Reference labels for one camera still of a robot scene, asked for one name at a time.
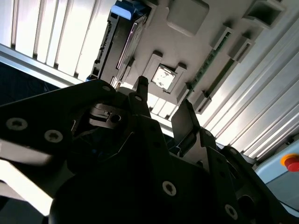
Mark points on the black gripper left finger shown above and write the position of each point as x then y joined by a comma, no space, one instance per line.
35,112

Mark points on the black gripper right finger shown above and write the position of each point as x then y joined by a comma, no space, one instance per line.
184,123

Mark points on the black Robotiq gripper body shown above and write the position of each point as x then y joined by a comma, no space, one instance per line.
116,186

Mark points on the hard disk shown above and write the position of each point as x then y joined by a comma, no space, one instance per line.
121,39

